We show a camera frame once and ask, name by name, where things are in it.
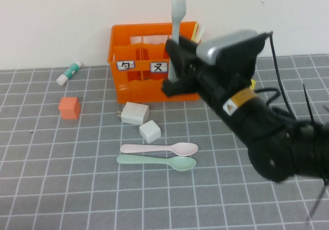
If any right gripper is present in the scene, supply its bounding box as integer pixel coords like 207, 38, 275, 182
161, 34, 248, 105

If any grey plastic fork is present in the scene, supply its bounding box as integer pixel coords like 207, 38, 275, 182
168, 0, 187, 83

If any white power adapter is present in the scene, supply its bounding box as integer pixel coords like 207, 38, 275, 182
117, 101, 151, 126

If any white foam cube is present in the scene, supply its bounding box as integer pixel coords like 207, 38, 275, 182
139, 120, 162, 144

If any pink plastic spoon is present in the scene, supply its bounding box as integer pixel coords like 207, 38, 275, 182
120, 142, 199, 157

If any mint green plastic spoon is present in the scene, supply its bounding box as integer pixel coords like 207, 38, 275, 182
116, 154, 197, 173

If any orange plastic cutlery holder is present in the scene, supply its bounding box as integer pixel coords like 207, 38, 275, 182
107, 21, 205, 104

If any yellow plastic knife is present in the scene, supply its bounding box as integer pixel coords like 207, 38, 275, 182
191, 22, 200, 42

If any white green glue stick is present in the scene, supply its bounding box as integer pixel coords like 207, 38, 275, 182
56, 61, 83, 86

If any salmon orange foam cube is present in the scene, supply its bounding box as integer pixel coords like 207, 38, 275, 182
58, 97, 82, 121

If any black zip tie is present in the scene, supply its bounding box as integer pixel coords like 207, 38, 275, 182
306, 178, 329, 223
302, 83, 317, 126

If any grey checked tablecloth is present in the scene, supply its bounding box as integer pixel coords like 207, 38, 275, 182
0, 54, 329, 230

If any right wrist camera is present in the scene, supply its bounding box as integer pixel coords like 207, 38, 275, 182
195, 29, 268, 87

